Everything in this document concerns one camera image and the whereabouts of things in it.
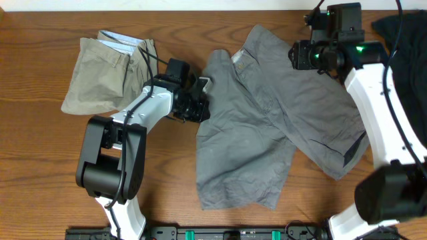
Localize black garment pile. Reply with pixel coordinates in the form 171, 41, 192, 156
390, 10, 426, 145

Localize folded khaki shorts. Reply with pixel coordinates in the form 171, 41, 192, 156
61, 30, 158, 115

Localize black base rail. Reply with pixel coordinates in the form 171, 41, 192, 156
65, 225, 401, 240

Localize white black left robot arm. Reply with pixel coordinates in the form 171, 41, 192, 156
76, 75, 213, 239

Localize grey shorts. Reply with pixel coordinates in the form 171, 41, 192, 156
196, 25, 369, 210

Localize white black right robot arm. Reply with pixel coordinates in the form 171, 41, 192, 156
288, 40, 426, 239

